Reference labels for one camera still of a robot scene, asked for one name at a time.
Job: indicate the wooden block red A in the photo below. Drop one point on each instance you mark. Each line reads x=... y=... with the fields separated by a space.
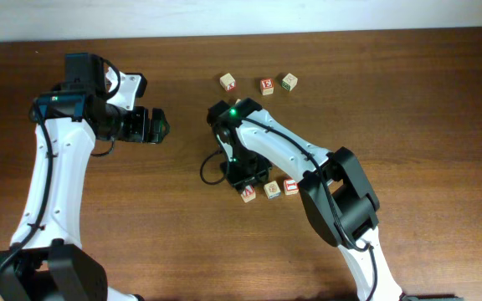
x=248 y=194

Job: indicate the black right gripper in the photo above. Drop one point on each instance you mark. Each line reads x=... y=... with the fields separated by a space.
x=245 y=177

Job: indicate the wooden block leaf picture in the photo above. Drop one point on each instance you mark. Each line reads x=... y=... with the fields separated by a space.
x=228 y=82

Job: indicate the wooden block red I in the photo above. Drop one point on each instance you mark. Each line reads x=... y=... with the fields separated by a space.
x=290 y=187

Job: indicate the wooden block red E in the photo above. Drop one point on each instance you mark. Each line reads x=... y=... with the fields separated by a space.
x=266 y=86

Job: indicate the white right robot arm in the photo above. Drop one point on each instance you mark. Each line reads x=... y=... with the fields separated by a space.
x=338 y=199

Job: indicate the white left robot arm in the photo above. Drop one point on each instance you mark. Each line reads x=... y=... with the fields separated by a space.
x=45 y=259

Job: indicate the wooden block blue side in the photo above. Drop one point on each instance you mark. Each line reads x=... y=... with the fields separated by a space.
x=272 y=189

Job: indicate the wooden block green letter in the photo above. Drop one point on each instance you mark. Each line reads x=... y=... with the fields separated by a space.
x=289 y=82

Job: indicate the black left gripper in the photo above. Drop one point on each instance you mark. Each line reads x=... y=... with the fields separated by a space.
x=139 y=132

